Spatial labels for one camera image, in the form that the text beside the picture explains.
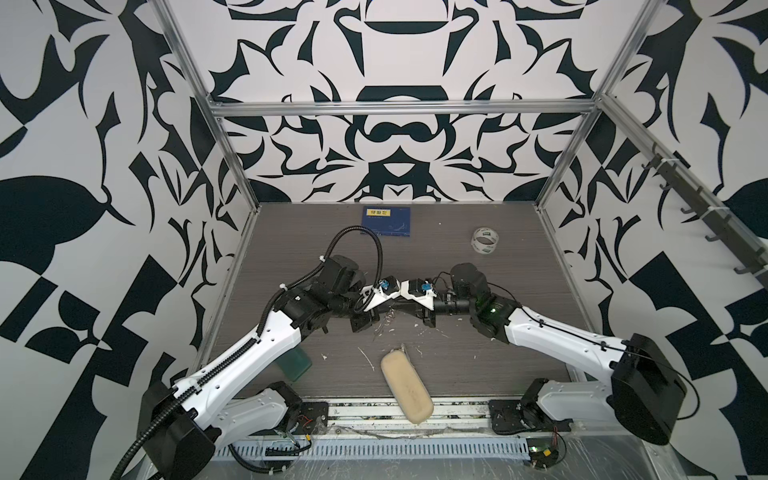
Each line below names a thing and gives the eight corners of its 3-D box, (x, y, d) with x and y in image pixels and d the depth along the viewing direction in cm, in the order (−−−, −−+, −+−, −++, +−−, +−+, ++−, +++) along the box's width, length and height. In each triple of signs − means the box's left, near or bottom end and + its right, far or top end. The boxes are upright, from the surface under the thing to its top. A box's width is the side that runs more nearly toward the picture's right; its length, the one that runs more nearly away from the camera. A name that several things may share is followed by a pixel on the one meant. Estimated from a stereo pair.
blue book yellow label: (361, 236, 113) (361, 232, 111) (363, 210, 121) (363, 206, 120) (411, 236, 113) (412, 232, 111) (409, 210, 121) (410, 206, 120)
